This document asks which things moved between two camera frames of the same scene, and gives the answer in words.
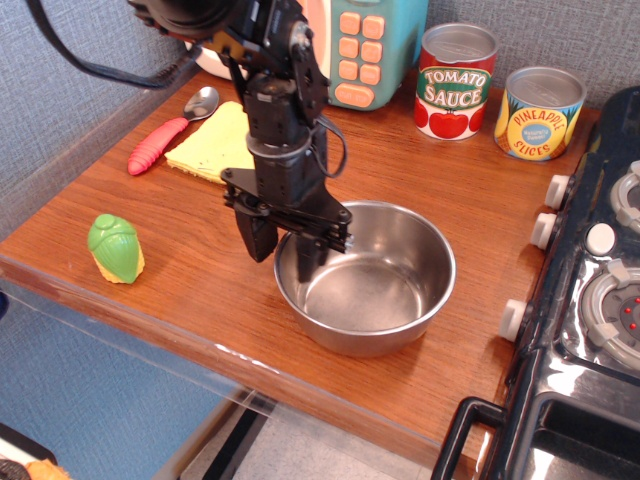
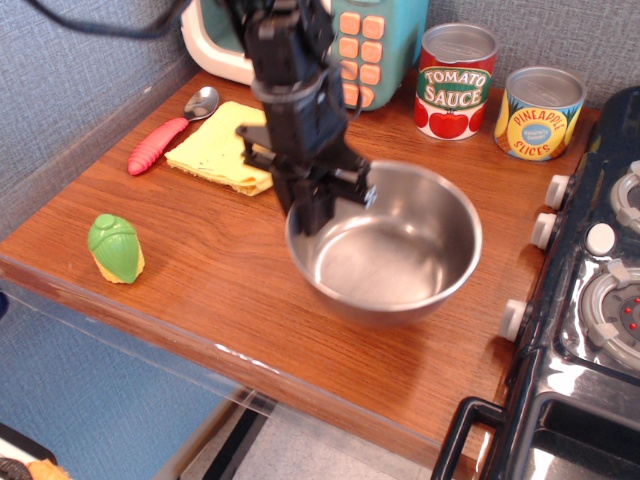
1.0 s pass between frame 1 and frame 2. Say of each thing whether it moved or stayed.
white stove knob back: stayed
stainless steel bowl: moved
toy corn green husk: stayed
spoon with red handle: stayed
